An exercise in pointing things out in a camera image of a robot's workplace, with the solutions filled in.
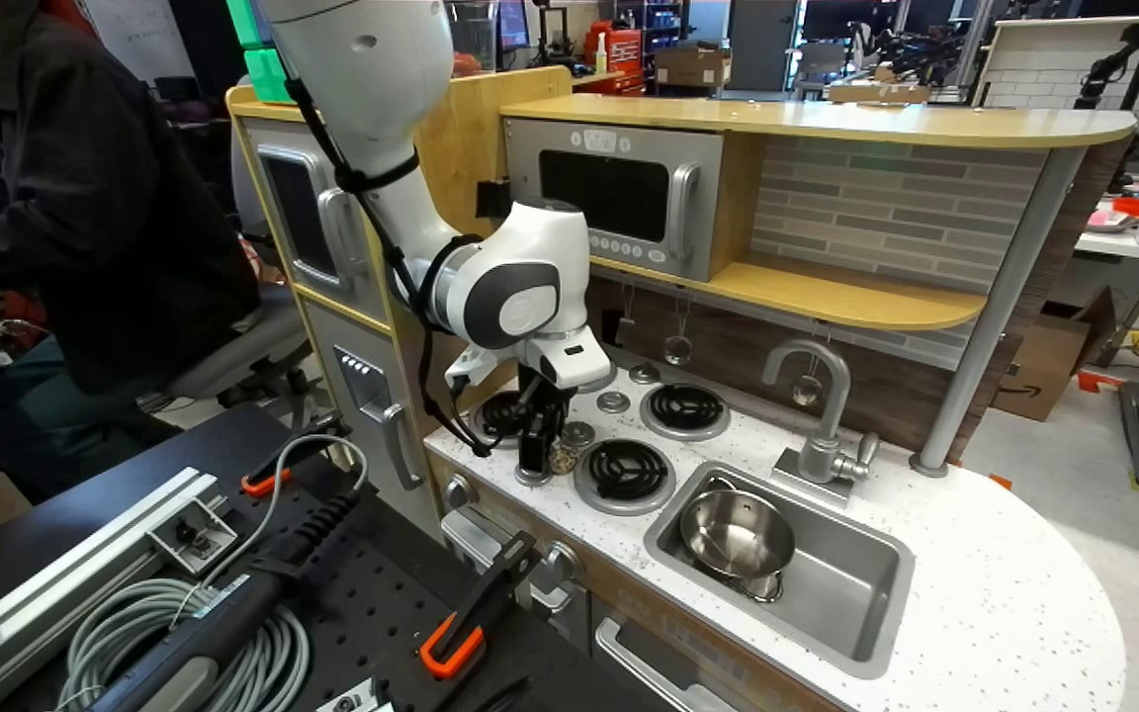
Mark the silver metal pot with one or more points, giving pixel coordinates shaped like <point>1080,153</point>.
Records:
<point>735,537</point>

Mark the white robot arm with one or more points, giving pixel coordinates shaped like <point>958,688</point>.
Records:
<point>374,79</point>

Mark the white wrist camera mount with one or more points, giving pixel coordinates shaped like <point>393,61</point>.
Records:
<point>573,358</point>

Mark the small black wall clip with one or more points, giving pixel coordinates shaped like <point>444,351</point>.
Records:
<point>492,195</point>

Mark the black toy stove burner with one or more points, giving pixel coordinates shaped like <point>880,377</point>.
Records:
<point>495,417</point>
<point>625,474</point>
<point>687,408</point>

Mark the green yellow blue block cube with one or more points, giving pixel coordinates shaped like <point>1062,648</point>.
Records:
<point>259,65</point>

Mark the small silver stove disc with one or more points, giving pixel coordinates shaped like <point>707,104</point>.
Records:
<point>648,375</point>
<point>615,401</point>

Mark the wooden cabinet door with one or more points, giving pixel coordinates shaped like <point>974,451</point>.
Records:
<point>393,251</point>

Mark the silver stove knob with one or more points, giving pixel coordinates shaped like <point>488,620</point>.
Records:
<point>554,566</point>
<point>457,493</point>

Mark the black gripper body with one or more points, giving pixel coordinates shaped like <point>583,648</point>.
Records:
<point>540,397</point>

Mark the grey toy sink basin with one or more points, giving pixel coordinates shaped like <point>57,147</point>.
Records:
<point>848,580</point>

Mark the silver toy faucet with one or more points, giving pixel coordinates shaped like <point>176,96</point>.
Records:
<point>836,397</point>

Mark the brown cardboard box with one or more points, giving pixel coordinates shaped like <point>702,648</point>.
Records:
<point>1047,358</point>

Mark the long black bar clamp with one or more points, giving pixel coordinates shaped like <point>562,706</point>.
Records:
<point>293,537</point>

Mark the silver toy oven door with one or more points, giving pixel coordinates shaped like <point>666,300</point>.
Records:
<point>359,383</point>

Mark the white background board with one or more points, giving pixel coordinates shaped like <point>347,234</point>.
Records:
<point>1029,65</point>

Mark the silver toy microwave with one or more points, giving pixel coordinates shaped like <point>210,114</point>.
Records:
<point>636,191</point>

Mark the person in dark jacket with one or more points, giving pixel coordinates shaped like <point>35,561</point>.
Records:
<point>82,199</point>

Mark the grey support pole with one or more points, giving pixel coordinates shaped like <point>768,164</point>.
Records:
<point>992,319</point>

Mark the small metal corner bracket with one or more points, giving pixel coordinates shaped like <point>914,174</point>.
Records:
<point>194,537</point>

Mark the hanging dark utensil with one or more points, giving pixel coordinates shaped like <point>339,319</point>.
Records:
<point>624,325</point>

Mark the wooden toy kitchen unit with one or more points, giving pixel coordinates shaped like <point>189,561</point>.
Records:
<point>887,620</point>

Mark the aluminium extrusion rail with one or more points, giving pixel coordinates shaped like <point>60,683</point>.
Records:
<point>57,575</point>

